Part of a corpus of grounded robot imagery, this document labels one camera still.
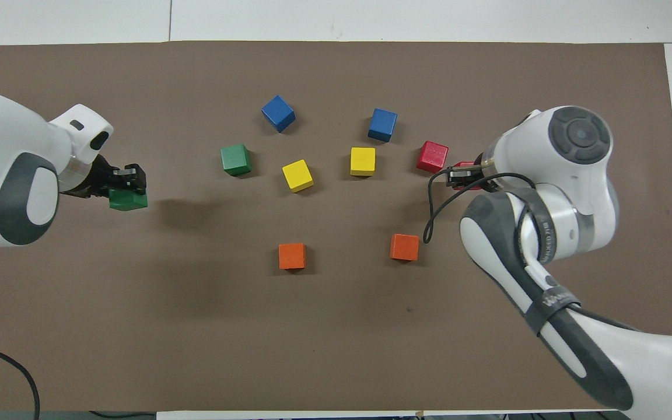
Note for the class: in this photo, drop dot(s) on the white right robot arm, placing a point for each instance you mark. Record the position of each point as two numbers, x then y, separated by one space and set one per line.
581 175

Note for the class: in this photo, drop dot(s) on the brown paper table mat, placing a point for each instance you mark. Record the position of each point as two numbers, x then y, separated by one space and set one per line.
137 321

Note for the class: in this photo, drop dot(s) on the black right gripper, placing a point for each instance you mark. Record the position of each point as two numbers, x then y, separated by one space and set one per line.
490 182

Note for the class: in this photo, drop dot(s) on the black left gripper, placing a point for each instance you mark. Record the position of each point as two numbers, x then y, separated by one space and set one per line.
97 181

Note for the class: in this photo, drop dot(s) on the green wooden cube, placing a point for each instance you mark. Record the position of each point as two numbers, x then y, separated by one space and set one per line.
129 202
235 159

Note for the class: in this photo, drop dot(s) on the yellow wooden cube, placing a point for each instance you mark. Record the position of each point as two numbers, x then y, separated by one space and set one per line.
298 175
363 161

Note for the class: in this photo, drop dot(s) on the blue wooden cube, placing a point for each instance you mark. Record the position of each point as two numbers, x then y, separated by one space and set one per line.
278 114
382 124

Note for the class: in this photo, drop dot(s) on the orange wooden cube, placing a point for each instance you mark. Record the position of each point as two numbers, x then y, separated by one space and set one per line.
404 247
292 255

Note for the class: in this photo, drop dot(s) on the red wooden cube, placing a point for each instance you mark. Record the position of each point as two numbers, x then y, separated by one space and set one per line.
464 164
432 156

